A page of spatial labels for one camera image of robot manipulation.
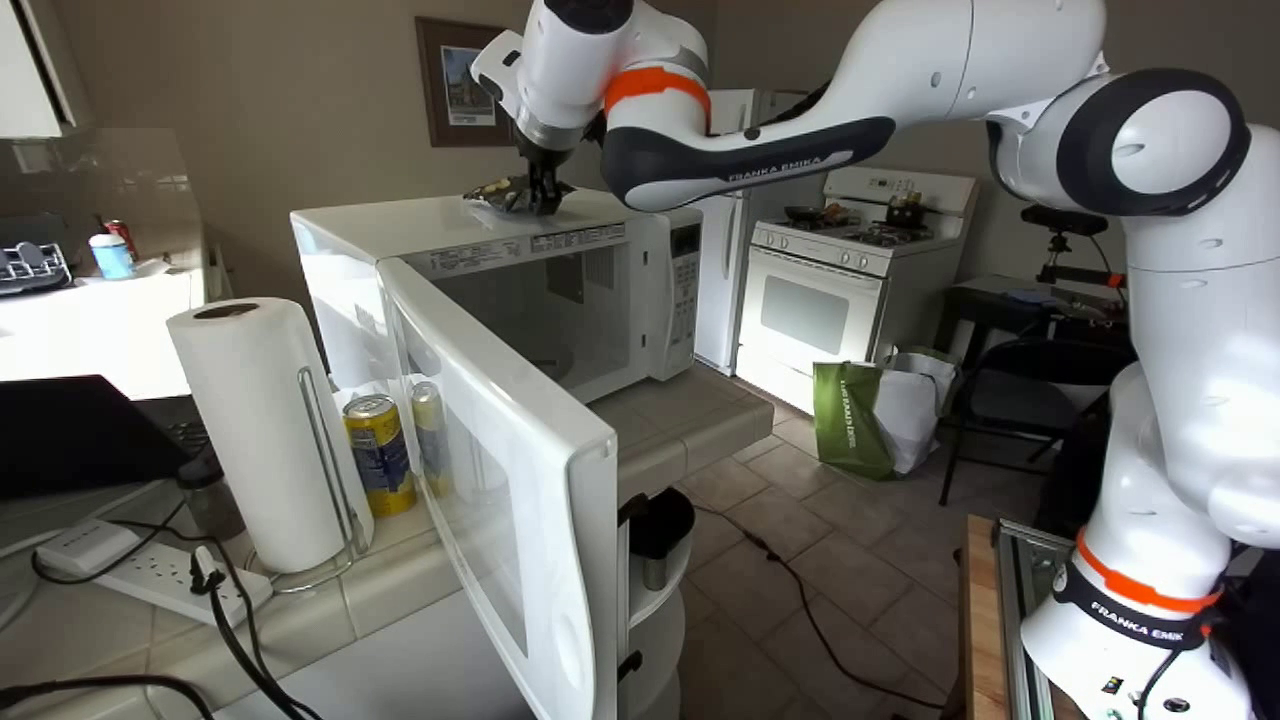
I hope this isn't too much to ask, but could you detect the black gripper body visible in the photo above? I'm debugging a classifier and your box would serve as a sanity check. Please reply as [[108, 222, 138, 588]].
[[510, 144, 567, 215]]

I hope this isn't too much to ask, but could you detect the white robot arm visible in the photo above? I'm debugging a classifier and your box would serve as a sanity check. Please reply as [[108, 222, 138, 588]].
[[472, 0, 1280, 720]]

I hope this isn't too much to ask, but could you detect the white microwave oven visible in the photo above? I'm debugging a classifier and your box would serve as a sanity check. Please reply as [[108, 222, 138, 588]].
[[287, 189, 700, 399]]

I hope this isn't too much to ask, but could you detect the white microwave door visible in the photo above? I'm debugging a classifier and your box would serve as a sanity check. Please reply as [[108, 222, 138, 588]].
[[378, 258, 621, 720]]

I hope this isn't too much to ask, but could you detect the white refrigerator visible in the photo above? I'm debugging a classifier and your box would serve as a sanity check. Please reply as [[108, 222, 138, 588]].
[[651, 85, 853, 378]]

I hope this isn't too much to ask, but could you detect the yellow blue drink can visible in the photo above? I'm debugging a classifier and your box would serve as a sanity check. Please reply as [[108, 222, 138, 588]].
[[345, 394, 415, 515]]

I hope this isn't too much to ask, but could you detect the white paper towel roll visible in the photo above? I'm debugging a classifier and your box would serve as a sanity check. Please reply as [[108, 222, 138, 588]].
[[169, 294, 371, 576]]

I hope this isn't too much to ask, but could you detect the white kitchen stove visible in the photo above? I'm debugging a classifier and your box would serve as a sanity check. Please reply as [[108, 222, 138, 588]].
[[736, 162, 977, 412]]

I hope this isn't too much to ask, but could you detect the green shopping bag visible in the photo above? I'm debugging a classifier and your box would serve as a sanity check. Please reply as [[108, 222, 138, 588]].
[[811, 364, 896, 481]]

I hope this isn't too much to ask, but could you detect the white plastic bag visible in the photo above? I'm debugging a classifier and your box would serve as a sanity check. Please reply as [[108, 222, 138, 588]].
[[871, 366, 941, 475]]

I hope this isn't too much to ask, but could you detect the blue white bottle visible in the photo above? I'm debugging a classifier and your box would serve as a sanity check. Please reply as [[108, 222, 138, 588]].
[[88, 233, 135, 280]]

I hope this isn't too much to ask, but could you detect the black dish rack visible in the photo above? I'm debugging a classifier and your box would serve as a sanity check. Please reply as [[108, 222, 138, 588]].
[[0, 241, 72, 294]]

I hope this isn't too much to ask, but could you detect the black folding stand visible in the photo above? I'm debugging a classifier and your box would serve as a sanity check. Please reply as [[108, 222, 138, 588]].
[[941, 202, 1133, 499]]

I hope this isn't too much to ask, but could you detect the white power strip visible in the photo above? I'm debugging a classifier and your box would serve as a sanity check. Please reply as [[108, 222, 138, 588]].
[[36, 518, 272, 622]]

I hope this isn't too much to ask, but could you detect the framed wall picture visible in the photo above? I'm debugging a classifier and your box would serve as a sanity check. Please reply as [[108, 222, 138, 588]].
[[415, 15, 510, 146]]

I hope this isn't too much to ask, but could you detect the black floor cable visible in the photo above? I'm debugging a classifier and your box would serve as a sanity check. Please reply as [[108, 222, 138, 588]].
[[690, 499, 956, 714]]

